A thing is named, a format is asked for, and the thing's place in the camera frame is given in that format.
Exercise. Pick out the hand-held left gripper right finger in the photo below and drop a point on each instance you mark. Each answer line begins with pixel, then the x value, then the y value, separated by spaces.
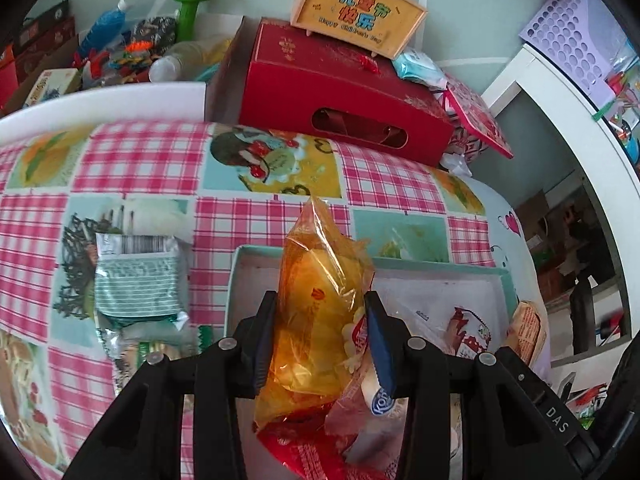
pixel 382 350

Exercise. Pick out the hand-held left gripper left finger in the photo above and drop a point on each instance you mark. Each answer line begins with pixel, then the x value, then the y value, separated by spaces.
pixel 262 345

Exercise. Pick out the yellow translucent snack packet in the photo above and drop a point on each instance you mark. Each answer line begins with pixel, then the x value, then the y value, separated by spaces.
pixel 315 310

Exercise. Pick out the white red-print snack packet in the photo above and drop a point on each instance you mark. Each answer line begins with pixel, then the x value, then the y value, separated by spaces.
pixel 460 332

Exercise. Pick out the white tray with teal rim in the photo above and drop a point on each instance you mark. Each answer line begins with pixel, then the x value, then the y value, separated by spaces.
pixel 450 285

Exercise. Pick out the orange beige snack packet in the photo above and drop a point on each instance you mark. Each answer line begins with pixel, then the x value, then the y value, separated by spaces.
pixel 530 330

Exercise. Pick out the red patterned snack packet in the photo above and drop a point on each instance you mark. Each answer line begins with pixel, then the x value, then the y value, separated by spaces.
pixel 310 455

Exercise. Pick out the white round blue-print snack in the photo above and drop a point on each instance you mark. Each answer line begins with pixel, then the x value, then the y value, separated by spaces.
pixel 387 405

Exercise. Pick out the green white snack packet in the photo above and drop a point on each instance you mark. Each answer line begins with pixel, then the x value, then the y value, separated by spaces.
pixel 165 347

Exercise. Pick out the black chair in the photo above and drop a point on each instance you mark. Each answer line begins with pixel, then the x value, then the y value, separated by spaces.
pixel 585 305

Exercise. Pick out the green striped snack packet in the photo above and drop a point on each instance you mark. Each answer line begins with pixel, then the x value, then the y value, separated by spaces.
pixel 137 280

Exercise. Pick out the brown cardboard boxes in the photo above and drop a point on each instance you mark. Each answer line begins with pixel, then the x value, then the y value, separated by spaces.
pixel 545 240

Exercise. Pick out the crumpled white plastic bag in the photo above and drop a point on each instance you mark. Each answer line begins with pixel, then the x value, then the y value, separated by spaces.
pixel 455 164

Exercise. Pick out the pink checkered printed tablecloth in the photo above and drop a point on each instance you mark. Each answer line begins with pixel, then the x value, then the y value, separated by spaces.
pixel 150 170

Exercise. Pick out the red white patterned box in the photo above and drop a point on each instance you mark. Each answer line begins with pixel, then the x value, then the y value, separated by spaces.
pixel 465 145

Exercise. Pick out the red patterned box lid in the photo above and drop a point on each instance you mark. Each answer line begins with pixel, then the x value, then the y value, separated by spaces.
pixel 477 120

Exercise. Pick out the large red gift box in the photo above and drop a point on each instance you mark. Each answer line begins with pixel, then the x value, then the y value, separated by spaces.
pixel 320 90

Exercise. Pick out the blue wet wipes pack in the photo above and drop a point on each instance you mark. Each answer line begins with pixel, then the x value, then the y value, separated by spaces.
pixel 417 67

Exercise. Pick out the white foam board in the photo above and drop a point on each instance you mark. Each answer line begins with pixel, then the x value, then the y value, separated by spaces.
pixel 100 105

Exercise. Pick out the clear plastic bottle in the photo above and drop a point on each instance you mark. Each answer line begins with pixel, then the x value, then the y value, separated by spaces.
pixel 190 57

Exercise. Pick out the white table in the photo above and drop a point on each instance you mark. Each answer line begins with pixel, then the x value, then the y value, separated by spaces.
pixel 565 110

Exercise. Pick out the colorful small toys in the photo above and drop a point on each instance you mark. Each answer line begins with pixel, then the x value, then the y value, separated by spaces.
pixel 117 62

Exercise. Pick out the colorful clutter pile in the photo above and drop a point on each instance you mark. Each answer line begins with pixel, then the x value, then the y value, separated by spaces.
pixel 625 105

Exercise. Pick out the dark patterned pouch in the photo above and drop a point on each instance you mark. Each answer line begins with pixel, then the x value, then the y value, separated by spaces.
pixel 155 32

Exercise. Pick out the white box with blue print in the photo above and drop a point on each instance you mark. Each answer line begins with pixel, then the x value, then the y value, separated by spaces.
pixel 50 85

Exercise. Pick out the green dumbbell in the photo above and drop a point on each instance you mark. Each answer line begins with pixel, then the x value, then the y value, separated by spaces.
pixel 192 10

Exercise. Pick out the blue plastic bottle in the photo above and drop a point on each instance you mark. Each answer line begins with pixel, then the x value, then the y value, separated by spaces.
pixel 102 30

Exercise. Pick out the purple perforated basket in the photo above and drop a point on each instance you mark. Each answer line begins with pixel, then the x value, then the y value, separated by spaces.
pixel 570 35

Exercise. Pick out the stack of red cartons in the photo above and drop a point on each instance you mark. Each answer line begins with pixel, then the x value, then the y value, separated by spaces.
pixel 35 45

